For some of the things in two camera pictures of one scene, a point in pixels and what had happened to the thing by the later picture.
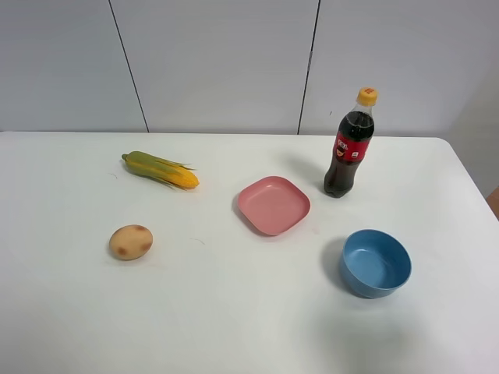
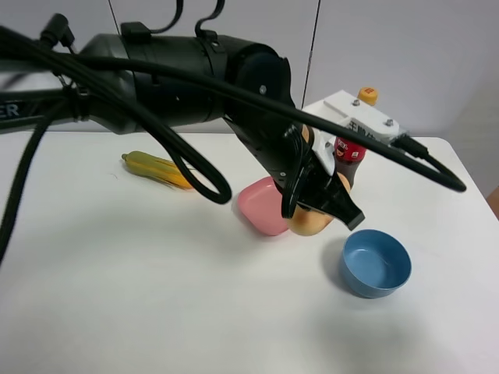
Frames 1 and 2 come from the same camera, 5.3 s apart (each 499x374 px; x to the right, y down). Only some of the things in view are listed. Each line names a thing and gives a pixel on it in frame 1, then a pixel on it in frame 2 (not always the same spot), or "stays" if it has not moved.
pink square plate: [274, 205] stays
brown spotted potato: [130, 241] → [305, 222]
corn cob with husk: [174, 174] stays
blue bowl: [375, 264] stays
